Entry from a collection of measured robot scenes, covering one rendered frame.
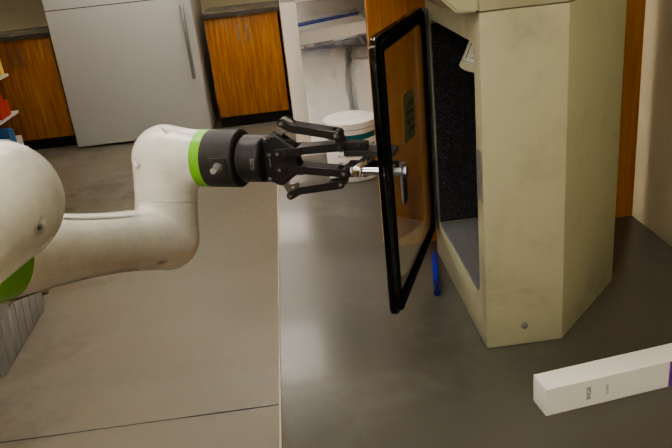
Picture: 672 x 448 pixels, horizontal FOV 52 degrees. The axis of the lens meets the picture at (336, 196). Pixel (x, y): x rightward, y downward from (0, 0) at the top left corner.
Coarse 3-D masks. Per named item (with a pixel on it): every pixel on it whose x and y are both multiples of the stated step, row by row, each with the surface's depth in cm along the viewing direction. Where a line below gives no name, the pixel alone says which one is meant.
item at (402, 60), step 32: (416, 32) 106; (416, 64) 107; (416, 96) 107; (416, 128) 108; (416, 160) 108; (384, 192) 91; (416, 192) 109; (384, 224) 93; (416, 224) 110; (416, 256) 110
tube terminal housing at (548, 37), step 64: (512, 0) 80; (576, 0) 82; (512, 64) 83; (576, 64) 86; (512, 128) 86; (576, 128) 89; (512, 192) 89; (576, 192) 93; (448, 256) 117; (512, 256) 93; (576, 256) 97; (512, 320) 96; (576, 320) 102
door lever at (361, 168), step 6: (366, 156) 99; (372, 156) 100; (360, 162) 97; (366, 162) 97; (372, 162) 100; (354, 168) 95; (360, 168) 95; (366, 168) 95; (372, 168) 95; (354, 174) 95; (360, 174) 95; (366, 174) 95; (372, 174) 95; (378, 174) 95
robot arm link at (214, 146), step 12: (216, 132) 106; (228, 132) 105; (240, 132) 106; (204, 144) 105; (216, 144) 104; (228, 144) 103; (204, 156) 104; (216, 156) 104; (228, 156) 103; (204, 168) 105; (216, 168) 103; (228, 168) 103; (204, 180) 106; (216, 180) 106; (228, 180) 105; (240, 180) 107
